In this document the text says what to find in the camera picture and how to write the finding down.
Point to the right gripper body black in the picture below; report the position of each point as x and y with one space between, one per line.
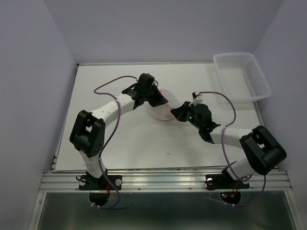
191 119

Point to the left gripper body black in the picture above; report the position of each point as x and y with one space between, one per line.
148 93

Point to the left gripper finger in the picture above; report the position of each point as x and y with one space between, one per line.
153 103
156 94

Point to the white mesh laundry bag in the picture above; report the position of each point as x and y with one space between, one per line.
163 112

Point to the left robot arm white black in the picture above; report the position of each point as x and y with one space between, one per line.
88 132

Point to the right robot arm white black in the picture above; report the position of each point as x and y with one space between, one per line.
262 151

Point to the white plastic basket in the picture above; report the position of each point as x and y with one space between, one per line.
241 77

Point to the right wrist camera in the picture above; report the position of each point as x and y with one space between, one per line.
197 98

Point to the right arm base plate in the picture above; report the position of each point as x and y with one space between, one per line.
223 181

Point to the aluminium rail frame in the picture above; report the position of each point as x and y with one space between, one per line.
163 164

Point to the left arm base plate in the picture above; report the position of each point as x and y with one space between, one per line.
89 183

